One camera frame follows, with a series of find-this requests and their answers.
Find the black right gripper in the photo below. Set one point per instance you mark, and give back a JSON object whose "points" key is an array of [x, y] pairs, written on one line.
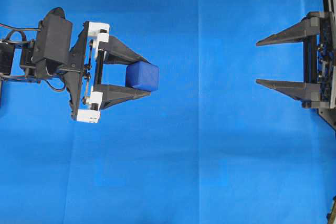
{"points": [[317, 32]]}

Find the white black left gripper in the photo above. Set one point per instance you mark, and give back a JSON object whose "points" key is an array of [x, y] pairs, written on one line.
{"points": [[86, 101]]}

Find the blue block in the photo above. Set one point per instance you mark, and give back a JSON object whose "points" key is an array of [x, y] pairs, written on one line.
{"points": [[142, 76]]}

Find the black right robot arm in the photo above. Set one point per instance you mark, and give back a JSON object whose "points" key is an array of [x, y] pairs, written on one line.
{"points": [[316, 31]]}

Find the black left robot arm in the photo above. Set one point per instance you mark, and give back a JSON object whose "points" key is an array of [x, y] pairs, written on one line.
{"points": [[98, 71]]}

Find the blue table cloth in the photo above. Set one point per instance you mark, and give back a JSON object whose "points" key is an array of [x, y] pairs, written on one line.
{"points": [[209, 146]]}

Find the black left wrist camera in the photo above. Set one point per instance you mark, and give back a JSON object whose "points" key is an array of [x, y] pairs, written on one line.
{"points": [[51, 48]]}

